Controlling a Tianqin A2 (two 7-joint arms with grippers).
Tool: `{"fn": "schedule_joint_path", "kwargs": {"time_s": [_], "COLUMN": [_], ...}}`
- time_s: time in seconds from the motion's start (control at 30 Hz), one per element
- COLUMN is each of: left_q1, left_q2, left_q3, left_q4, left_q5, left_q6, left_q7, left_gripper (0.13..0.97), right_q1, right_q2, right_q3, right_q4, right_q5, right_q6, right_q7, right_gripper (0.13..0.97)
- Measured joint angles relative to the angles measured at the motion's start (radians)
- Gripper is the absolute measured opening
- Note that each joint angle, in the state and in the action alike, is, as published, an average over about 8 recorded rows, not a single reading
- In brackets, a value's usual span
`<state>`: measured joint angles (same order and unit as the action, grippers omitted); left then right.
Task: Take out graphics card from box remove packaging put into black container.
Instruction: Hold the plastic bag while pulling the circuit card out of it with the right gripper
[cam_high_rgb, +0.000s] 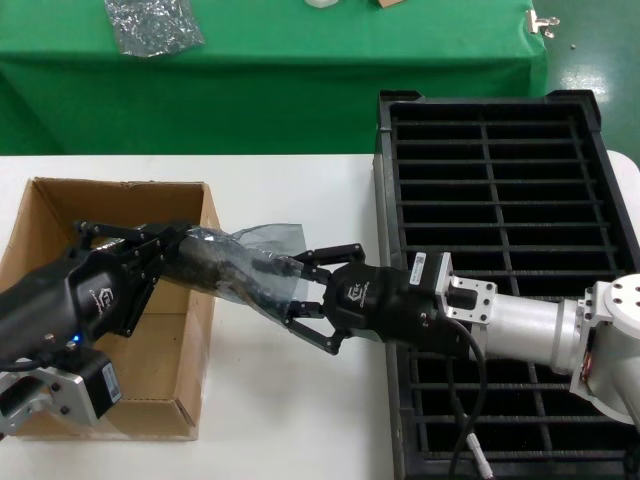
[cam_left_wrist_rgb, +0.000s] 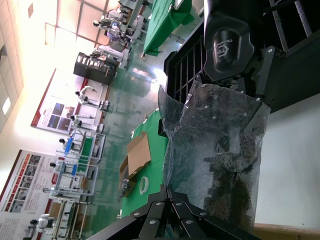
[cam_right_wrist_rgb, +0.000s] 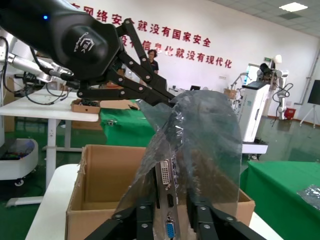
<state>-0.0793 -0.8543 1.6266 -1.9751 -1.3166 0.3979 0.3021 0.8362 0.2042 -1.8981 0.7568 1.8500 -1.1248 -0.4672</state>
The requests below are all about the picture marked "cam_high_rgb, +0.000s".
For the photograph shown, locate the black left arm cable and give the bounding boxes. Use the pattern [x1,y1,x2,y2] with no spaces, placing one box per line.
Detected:
[0,349,54,374]

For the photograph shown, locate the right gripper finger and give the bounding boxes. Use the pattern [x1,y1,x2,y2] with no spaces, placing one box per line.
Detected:
[293,242,367,284]
[286,301,347,358]

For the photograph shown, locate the silver metal clip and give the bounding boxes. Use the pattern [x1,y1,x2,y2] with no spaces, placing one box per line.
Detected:
[524,9,560,39]

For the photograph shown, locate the brown cardboard box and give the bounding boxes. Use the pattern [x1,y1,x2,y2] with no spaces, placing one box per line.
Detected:
[0,177,222,442]

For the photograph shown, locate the black slotted plastic container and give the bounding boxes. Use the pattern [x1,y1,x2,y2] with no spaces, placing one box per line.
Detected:
[372,89,640,480]

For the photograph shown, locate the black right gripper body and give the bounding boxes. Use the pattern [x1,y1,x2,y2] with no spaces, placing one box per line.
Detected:
[322,263,467,357]

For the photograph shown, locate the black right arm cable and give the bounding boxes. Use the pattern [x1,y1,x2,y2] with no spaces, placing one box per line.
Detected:
[447,314,494,480]

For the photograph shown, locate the crumpled grey antistatic bag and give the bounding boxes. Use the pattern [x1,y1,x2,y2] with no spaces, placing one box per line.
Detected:
[103,0,206,59]

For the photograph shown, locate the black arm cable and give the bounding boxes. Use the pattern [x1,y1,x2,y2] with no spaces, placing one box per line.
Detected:
[447,314,494,480]
[0,349,54,374]

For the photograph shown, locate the green tablecloth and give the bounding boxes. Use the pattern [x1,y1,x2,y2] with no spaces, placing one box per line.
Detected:
[0,0,549,156]

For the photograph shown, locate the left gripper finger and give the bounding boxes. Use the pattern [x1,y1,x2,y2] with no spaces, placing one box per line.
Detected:
[73,219,169,251]
[121,221,194,290]

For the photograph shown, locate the grey antistatic bag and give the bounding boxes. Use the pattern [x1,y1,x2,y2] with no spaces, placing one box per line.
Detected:
[180,222,311,315]
[103,0,206,59]

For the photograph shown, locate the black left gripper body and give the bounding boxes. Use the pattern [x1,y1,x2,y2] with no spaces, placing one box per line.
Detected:
[0,249,152,370]

